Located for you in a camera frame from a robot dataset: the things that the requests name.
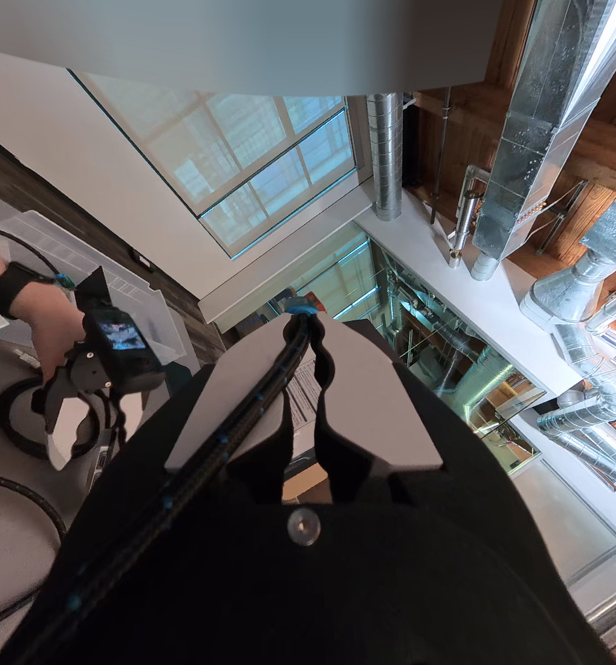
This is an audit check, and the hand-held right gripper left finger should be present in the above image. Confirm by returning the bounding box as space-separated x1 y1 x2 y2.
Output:
163 314 295 505

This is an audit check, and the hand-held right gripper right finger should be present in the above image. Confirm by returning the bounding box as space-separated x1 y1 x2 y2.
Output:
311 312 445 505

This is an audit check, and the clear plastic bin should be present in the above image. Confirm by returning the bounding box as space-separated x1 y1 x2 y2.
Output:
0 208 186 364

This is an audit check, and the black wristband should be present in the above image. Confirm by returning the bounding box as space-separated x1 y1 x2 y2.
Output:
0 261 55 320

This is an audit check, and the silver metal pipe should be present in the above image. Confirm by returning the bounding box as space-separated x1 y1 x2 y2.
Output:
447 165 490 269

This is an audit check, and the silver bent air duct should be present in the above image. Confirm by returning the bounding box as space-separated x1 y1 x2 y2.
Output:
520 171 616 499

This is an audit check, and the silver ventilation duct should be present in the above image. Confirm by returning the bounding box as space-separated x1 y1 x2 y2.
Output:
366 92 405 222

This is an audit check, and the rectangular silver air duct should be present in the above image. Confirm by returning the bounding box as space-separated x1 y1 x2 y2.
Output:
471 0 616 260

